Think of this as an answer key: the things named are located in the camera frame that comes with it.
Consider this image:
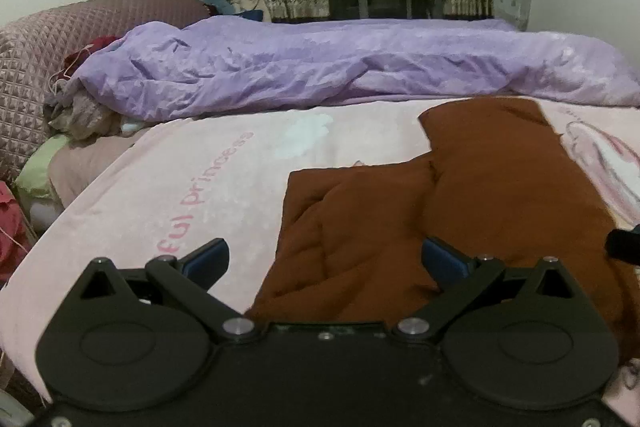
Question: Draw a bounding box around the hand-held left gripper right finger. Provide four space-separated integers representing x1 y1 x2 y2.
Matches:
394 236 577 344

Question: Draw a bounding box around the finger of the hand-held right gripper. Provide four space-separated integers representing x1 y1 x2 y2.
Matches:
604 226 640 266

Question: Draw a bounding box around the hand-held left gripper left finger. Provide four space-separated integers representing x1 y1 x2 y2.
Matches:
75 237 261 344

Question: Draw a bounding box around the brown garment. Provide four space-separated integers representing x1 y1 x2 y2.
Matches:
247 97 640 370

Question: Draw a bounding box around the pile of grey clothes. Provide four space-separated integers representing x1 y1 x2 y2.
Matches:
44 79 132 140

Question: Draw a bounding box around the pink printed blanket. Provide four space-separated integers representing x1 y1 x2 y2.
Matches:
0 97 640 427

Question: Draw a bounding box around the mauve bed sheet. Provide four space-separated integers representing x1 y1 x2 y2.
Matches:
49 127 151 208

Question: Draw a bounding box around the light green pillow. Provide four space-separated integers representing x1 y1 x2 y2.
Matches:
14 134 71 198

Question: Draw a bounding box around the red cloth beside bed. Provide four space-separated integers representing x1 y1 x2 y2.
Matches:
0 181 35 283

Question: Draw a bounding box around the purple duvet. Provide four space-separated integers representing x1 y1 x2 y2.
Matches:
65 18 640 124

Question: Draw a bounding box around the dark red cloth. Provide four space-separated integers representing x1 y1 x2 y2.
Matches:
64 36 123 68

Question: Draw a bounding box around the pink quilted headboard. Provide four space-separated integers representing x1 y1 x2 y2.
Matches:
0 0 213 180

